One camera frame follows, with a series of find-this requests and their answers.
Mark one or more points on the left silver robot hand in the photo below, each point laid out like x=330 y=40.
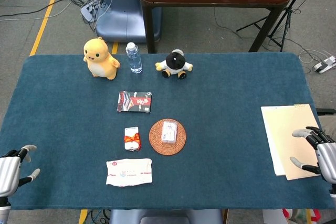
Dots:
x=9 y=171

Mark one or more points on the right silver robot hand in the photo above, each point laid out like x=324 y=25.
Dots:
x=328 y=158

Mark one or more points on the small red white packet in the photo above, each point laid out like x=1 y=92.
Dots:
x=132 y=140

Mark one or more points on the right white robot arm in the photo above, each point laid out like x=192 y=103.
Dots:
x=333 y=190

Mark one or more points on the tan kraft notebook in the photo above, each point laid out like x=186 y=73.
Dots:
x=288 y=121

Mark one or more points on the white power strip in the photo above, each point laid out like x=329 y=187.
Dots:
x=324 y=65

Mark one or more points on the white wet wipes pack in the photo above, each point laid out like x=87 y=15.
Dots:
x=128 y=172

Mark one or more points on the yellow plush dinosaur toy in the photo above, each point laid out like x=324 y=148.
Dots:
x=101 y=64

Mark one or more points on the red and black book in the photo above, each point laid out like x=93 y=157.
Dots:
x=135 y=102

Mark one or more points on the black tripod stand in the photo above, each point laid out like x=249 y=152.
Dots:
x=283 y=16

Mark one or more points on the round woven rattan coaster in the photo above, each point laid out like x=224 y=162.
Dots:
x=156 y=142

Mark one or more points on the grey blue robot torso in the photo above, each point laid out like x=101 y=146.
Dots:
x=165 y=217

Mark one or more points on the clear plastic water bottle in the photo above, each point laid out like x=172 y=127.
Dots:
x=134 y=60

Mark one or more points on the black plush doll white coat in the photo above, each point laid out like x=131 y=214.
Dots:
x=174 y=62

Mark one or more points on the grey power strip with plugs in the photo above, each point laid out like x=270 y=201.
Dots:
x=90 y=9

